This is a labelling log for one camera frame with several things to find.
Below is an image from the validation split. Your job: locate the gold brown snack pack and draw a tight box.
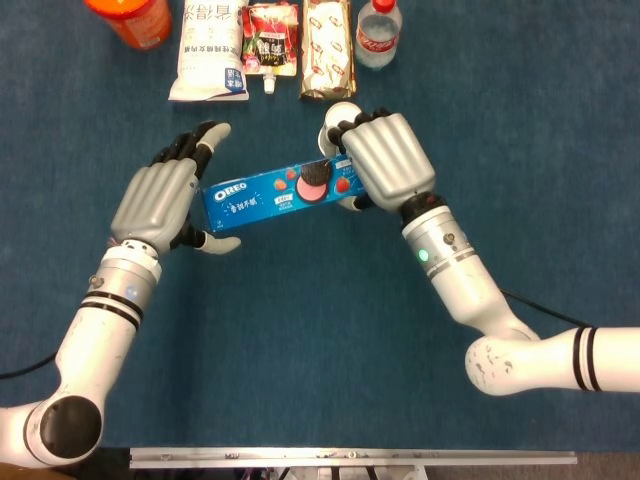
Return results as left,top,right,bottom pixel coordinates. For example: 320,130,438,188
298,0,358,101

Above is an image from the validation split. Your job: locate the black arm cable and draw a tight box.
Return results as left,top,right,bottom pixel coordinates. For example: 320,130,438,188
499,288,596,331
0,351,59,380

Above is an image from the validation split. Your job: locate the white snack bag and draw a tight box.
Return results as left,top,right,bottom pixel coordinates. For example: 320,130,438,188
167,0,250,103

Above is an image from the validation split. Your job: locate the brown cardboard box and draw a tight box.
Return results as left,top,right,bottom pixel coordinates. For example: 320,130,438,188
0,463,66,480

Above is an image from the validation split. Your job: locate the clear cola bottle red cap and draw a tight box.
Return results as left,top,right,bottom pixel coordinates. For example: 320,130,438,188
354,0,404,72

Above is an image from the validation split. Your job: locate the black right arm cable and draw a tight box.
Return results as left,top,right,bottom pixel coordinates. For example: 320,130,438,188
499,288,596,331

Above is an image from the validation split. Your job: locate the blue Oreo cookie box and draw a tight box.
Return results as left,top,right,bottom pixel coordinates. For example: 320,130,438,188
200,153,365,235

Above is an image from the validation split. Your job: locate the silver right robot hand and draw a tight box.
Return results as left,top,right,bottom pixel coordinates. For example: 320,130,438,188
327,107,436,214

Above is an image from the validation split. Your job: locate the orange cylindrical snack canister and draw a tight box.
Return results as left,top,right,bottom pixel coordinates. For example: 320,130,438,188
83,0,173,51

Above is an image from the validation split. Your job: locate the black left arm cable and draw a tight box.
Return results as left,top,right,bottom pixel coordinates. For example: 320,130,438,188
0,351,59,380

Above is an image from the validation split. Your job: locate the white paper cup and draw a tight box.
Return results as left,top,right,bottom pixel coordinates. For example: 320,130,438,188
317,101,364,161

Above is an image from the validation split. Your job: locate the teal felt table cloth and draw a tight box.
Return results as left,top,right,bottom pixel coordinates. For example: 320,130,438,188
0,0,640,450

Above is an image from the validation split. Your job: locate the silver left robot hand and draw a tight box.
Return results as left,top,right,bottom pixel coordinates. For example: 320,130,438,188
109,119,243,255

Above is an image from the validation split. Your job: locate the aluminium profile rail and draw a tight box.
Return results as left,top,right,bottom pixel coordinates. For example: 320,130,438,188
128,447,578,470

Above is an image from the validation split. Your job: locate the red spouted drink pouch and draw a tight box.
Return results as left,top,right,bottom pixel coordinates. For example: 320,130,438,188
240,2,300,95

